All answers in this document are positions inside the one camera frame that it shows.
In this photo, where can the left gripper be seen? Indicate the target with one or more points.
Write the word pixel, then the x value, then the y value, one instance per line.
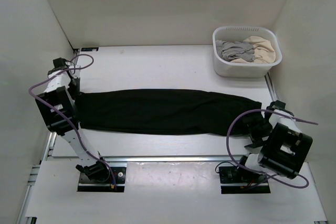
pixel 75 93

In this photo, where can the small dark label sticker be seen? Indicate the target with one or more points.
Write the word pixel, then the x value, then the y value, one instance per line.
pixel 89 49

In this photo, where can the white plastic laundry basket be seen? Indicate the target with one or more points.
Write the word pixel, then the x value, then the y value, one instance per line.
pixel 243 70

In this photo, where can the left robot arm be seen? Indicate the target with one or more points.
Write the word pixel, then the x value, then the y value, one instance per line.
pixel 57 107

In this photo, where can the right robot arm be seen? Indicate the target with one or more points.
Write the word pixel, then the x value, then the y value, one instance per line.
pixel 284 147

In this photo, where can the black trousers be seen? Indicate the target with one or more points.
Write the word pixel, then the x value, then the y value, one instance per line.
pixel 161 111

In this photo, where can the beige garment in basket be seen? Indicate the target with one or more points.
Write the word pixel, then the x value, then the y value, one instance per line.
pixel 263 51

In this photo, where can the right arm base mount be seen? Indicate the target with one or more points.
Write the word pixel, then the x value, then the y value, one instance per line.
pixel 235 180

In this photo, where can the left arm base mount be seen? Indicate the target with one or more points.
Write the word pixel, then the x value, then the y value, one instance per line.
pixel 97 178

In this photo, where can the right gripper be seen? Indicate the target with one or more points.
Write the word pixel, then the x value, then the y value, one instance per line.
pixel 256 138

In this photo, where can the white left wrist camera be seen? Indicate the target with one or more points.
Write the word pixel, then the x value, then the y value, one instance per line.
pixel 73 68

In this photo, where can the grey garment in basket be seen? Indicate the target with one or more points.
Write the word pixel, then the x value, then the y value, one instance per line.
pixel 229 51

